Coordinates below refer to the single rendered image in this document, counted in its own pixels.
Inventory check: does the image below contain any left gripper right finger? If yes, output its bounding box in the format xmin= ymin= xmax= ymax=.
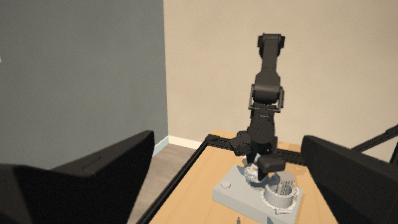
xmin=300 ymin=135 xmax=398 ymax=224

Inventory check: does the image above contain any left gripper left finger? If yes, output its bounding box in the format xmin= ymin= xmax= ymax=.
xmin=0 ymin=130 xmax=155 ymax=224

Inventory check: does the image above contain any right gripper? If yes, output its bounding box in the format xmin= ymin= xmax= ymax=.
xmin=246 ymin=142 xmax=286 ymax=181

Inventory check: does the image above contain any beige round disc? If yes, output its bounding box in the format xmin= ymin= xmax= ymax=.
xmin=221 ymin=181 xmax=231 ymax=188

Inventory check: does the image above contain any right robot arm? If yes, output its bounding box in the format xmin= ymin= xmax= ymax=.
xmin=229 ymin=33 xmax=285 ymax=156

